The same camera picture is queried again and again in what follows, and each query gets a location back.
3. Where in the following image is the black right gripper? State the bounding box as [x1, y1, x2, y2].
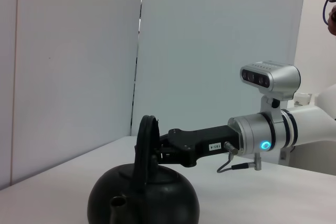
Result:
[151, 124, 242, 168]

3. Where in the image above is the black round teapot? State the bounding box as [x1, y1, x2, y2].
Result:
[87, 114, 201, 224]

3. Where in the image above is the clear plastic container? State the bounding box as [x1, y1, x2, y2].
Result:
[293, 92, 313, 106]

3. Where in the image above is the person head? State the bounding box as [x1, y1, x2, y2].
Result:
[322, 0, 336, 36]

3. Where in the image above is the right gripper cable with plug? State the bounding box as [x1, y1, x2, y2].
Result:
[216, 141, 263, 174]

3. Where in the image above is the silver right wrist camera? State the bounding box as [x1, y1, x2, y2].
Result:
[240, 60, 301, 124]

